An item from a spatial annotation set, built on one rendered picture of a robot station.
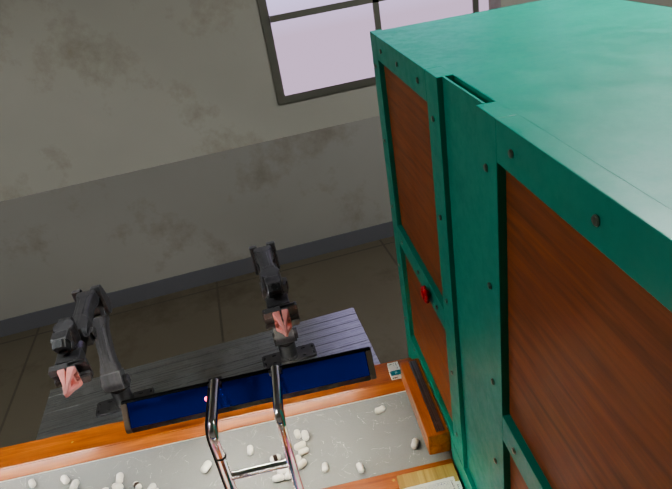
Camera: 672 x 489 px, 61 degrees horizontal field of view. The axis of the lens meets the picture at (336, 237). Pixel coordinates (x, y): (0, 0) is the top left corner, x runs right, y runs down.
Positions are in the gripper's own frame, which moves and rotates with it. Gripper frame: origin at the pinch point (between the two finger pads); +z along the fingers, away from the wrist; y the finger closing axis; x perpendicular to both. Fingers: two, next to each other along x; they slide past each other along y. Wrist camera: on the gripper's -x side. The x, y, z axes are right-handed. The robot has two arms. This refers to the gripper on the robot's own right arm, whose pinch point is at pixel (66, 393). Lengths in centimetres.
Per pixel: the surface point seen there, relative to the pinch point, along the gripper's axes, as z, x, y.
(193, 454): 3.3, 32.1, 25.1
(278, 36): -226, -34, 101
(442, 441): 33, 22, 92
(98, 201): -223, 40, -30
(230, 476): 35, 8, 39
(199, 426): -5.1, 30.3, 27.7
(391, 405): 7, 32, 86
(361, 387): -1, 30, 79
